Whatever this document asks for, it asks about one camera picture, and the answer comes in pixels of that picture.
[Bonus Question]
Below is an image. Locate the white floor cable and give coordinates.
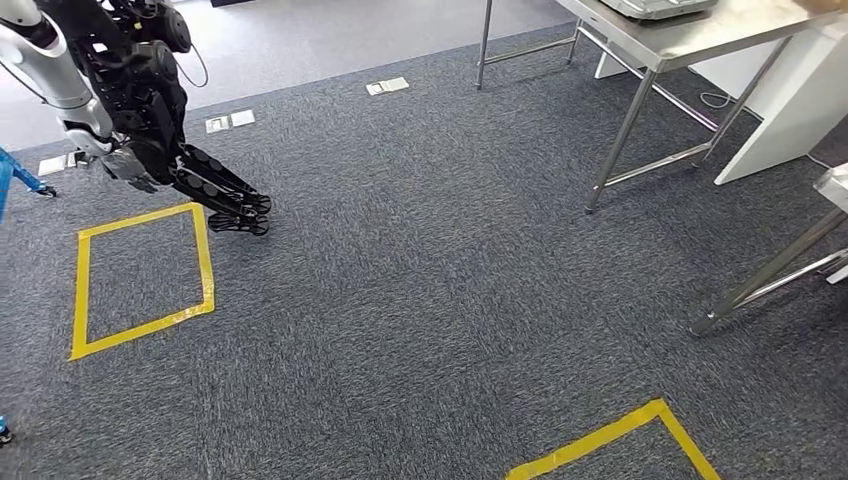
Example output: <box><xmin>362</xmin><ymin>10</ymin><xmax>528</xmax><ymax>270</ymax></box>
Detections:
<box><xmin>698</xmin><ymin>90</ymin><xmax>738</xmax><ymax>111</ymax></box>

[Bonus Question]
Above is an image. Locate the black humanoid robot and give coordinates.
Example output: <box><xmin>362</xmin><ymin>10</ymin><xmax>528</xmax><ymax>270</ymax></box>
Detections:
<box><xmin>0</xmin><ymin>0</ymin><xmax>274</xmax><ymax>238</ymax></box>

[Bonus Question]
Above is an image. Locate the yellow floor tape square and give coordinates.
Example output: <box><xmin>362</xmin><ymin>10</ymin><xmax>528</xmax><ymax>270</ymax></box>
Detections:
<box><xmin>68</xmin><ymin>201</ymin><xmax>217</xmax><ymax>363</ymax></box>
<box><xmin>504</xmin><ymin>397</ymin><xmax>723</xmax><ymax>480</ymax></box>

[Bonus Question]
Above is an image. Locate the grey metal panel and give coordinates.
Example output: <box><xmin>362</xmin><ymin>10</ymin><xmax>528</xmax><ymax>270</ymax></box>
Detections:
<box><xmin>599</xmin><ymin>0</ymin><xmax>720</xmax><ymax>21</ymax></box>

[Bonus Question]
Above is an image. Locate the stainless steel table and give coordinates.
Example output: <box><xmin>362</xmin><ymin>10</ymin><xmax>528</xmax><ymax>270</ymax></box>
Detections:
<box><xmin>474</xmin><ymin>0</ymin><xmax>848</xmax><ymax>215</ymax></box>

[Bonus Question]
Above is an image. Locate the white table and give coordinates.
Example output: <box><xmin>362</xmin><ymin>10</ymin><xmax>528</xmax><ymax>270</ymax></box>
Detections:
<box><xmin>592</xmin><ymin>18</ymin><xmax>848</xmax><ymax>187</ymax></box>

